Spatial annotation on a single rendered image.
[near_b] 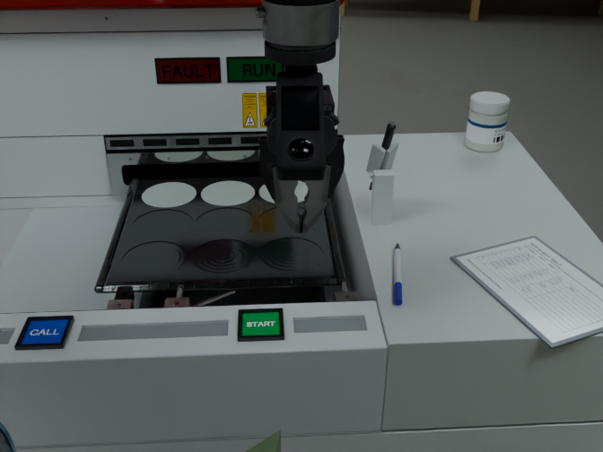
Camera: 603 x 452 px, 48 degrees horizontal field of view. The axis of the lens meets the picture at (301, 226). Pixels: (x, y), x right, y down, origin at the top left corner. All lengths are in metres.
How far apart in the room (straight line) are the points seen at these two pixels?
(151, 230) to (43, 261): 0.22
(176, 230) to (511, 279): 0.55
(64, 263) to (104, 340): 0.44
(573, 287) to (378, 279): 0.26
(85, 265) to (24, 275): 0.10
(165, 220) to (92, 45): 0.35
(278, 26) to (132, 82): 0.69
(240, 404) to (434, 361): 0.24
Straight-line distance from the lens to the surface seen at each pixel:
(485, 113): 1.29
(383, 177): 1.01
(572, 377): 0.93
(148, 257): 1.11
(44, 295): 1.21
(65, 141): 1.40
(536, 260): 1.01
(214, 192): 1.29
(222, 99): 1.32
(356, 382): 0.86
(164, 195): 1.29
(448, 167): 1.25
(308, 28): 0.66
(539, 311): 0.91
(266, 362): 0.82
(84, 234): 1.36
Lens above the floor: 1.49
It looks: 31 degrees down
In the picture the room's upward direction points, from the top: straight up
